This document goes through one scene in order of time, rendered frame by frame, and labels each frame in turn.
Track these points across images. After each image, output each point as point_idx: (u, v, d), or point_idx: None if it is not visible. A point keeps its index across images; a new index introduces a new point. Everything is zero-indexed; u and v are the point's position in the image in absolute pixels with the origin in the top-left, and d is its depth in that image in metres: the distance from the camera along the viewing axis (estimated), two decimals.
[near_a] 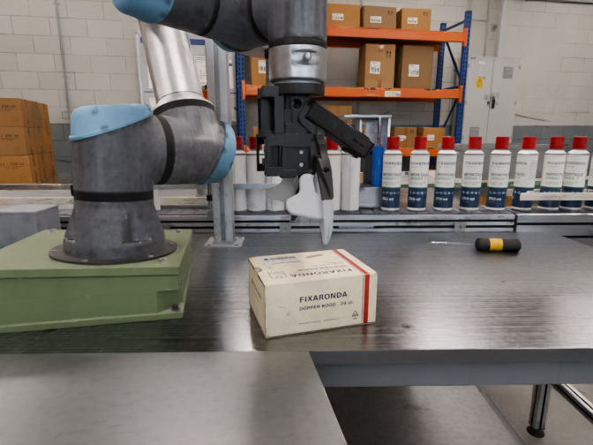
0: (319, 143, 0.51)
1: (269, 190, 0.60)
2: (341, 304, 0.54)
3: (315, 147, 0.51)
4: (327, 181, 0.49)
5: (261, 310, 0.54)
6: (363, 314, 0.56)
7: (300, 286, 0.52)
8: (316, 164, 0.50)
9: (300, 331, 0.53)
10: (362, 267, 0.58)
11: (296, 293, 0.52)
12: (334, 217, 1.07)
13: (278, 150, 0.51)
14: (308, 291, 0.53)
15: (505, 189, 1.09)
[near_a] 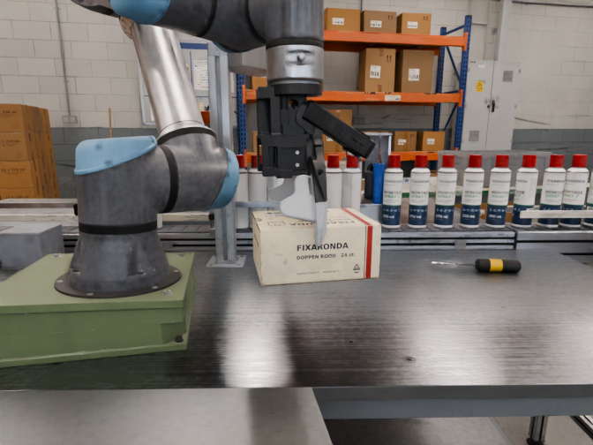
0: (315, 143, 0.51)
1: (272, 192, 0.60)
2: (342, 255, 0.52)
3: (311, 147, 0.51)
4: (321, 184, 0.49)
5: (258, 259, 0.53)
6: (365, 268, 0.53)
7: (297, 233, 0.50)
8: (311, 166, 0.50)
9: (297, 282, 0.52)
10: (366, 220, 0.55)
11: (294, 241, 0.50)
12: None
13: (274, 151, 0.51)
14: (306, 240, 0.51)
15: (505, 207, 1.10)
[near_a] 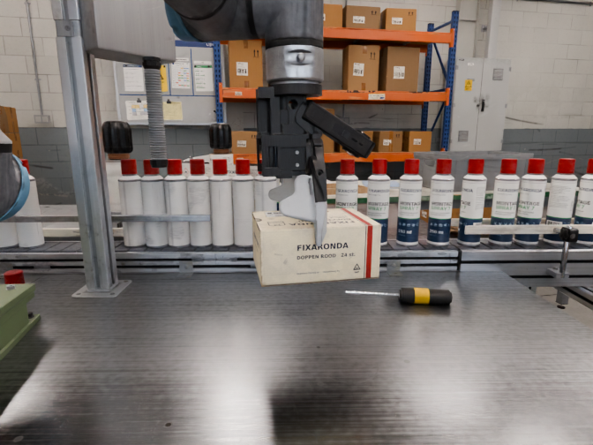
0: (315, 143, 0.51)
1: (272, 192, 0.60)
2: (342, 255, 0.52)
3: (311, 147, 0.51)
4: (321, 183, 0.49)
5: (258, 259, 0.53)
6: (365, 268, 0.53)
7: (297, 233, 0.50)
8: (311, 166, 0.50)
9: (297, 282, 0.52)
10: (366, 220, 0.55)
11: (294, 241, 0.50)
12: (244, 255, 0.90)
13: (273, 151, 0.51)
14: (306, 240, 0.51)
15: (447, 221, 0.93)
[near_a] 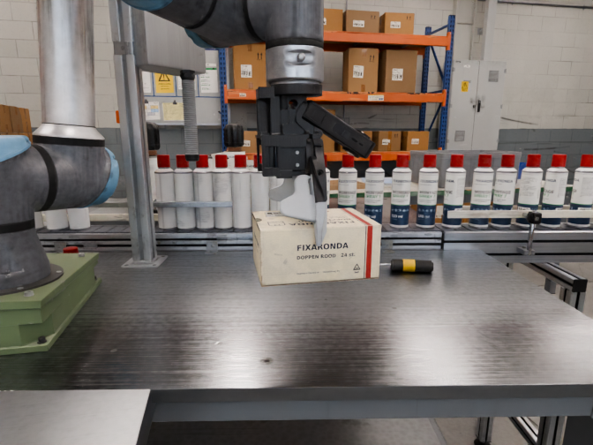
0: (315, 143, 0.51)
1: (272, 192, 0.60)
2: (342, 255, 0.52)
3: (311, 147, 0.51)
4: (321, 184, 0.49)
5: (258, 259, 0.53)
6: (365, 268, 0.53)
7: (297, 233, 0.50)
8: (311, 166, 0.50)
9: (297, 282, 0.52)
10: (366, 220, 0.55)
11: (294, 241, 0.50)
12: None
13: (273, 151, 0.51)
14: (306, 240, 0.51)
15: (432, 207, 1.09)
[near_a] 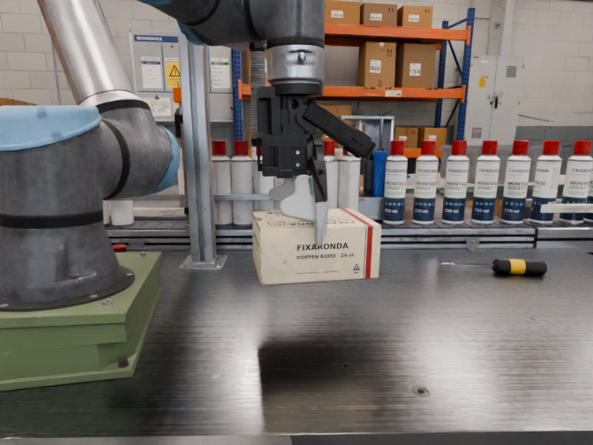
0: (316, 143, 0.51)
1: (272, 191, 0.60)
2: (342, 255, 0.52)
3: (311, 147, 0.51)
4: (321, 184, 0.49)
5: (258, 258, 0.52)
6: (365, 268, 0.53)
7: (297, 233, 0.50)
8: (311, 166, 0.50)
9: (296, 282, 0.52)
10: (366, 221, 0.55)
11: (294, 240, 0.50)
12: None
13: (274, 150, 0.51)
14: (306, 240, 0.51)
15: (523, 199, 0.96)
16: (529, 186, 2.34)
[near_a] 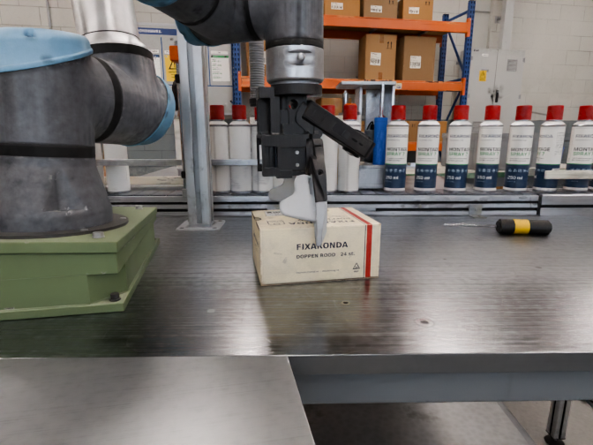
0: (315, 143, 0.51)
1: (272, 191, 0.60)
2: (342, 254, 0.52)
3: (311, 147, 0.51)
4: (321, 183, 0.49)
5: (258, 258, 0.52)
6: (365, 267, 0.53)
7: (296, 232, 0.50)
8: (311, 166, 0.50)
9: (296, 281, 0.52)
10: (366, 219, 0.55)
11: (293, 240, 0.50)
12: (331, 199, 0.92)
13: (273, 151, 0.51)
14: (306, 239, 0.51)
15: (527, 166, 0.95)
16: None
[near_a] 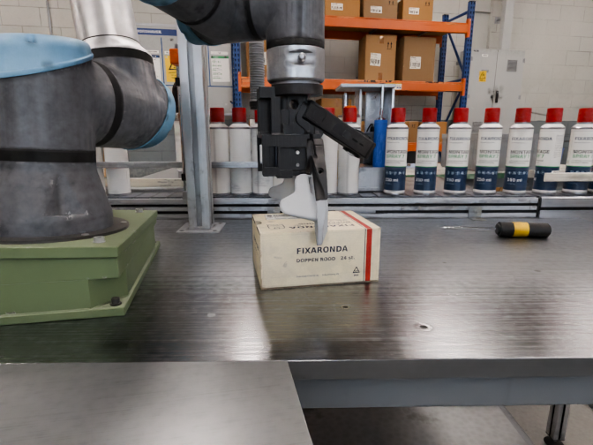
0: (316, 143, 0.51)
1: (272, 190, 0.60)
2: (342, 258, 0.52)
3: (311, 147, 0.51)
4: (322, 181, 0.49)
5: (258, 261, 0.53)
6: (364, 271, 0.53)
7: (297, 237, 0.50)
8: (311, 164, 0.50)
9: (296, 284, 0.52)
10: (365, 222, 0.55)
11: (293, 244, 0.51)
12: (331, 201, 0.93)
13: (274, 150, 0.51)
14: (306, 243, 0.51)
15: (526, 169, 0.95)
16: None
